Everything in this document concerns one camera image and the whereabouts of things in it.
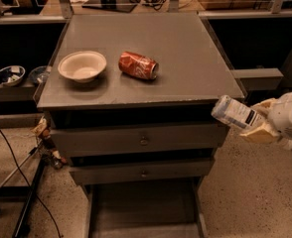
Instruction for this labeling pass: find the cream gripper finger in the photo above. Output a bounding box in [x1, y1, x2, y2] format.
[239, 121, 280, 144]
[251, 98, 276, 115]

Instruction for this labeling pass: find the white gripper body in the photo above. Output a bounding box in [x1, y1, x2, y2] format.
[267, 92, 292, 140]

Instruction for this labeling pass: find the blue plastic bottle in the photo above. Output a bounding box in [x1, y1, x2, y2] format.
[211, 94, 292, 151]

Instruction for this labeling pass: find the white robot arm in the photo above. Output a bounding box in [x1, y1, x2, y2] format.
[239, 92, 292, 149]

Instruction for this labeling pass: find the open bottom grey drawer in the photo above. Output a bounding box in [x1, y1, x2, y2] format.
[84, 178, 209, 238]

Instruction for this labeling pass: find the grey drawer cabinet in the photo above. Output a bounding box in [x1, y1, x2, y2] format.
[33, 11, 246, 238]

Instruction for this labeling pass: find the top grey drawer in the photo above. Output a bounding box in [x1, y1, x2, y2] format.
[51, 123, 228, 158]

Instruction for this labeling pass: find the middle grey drawer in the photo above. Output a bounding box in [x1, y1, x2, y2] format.
[70, 158, 214, 185]

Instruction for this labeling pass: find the crushed red soda can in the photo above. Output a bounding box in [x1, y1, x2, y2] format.
[118, 52, 159, 80]

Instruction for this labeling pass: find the white paper bowl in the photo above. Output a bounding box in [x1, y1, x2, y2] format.
[58, 51, 107, 83]

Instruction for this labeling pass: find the black monitor stand base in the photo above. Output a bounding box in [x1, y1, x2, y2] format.
[81, 0, 136, 13]

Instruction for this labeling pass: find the snack wrappers pile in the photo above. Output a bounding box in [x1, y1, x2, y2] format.
[32, 117, 67, 170]

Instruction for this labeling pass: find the dark glass bowl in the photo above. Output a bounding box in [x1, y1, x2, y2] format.
[28, 65, 51, 85]

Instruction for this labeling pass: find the white bowl with items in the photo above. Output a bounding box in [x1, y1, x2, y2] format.
[0, 65, 26, 87]

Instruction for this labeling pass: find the black tripod stand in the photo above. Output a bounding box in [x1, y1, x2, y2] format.
[0, 147, 45, 238]

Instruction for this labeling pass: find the black floor cable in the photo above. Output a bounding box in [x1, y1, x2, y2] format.
[0, 119, 65, 238]

